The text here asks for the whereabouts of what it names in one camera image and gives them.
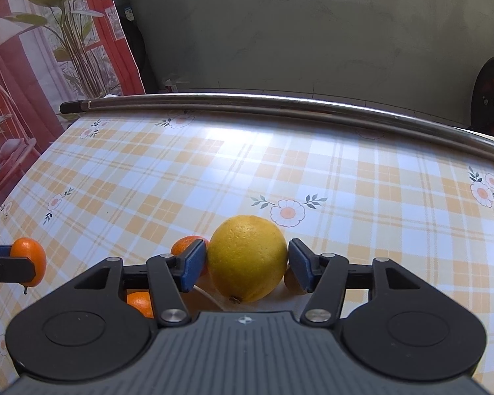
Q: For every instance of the orange mandarin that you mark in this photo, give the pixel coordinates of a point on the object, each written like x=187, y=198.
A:
x=140, y=302
x=33, y=251
x=183, y=247

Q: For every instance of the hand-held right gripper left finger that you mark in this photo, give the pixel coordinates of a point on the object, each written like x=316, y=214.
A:
x=193, y=269

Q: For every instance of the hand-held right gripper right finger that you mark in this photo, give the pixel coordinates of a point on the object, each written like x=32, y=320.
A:
x=300, y=269

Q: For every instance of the long metal pipe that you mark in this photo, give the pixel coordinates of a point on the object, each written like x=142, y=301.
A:
x=271, y=101

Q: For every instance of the small brown round fruit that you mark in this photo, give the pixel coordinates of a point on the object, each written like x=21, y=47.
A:
x=292, y=284

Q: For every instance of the red patterned curtain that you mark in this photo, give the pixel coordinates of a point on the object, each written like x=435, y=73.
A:
x=45, y=70

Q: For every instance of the plaid floral tablecloth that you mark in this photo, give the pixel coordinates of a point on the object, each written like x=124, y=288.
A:
x=313, y=164

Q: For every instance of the yellow lemon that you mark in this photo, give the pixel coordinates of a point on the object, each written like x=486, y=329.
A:
x=247, y=259

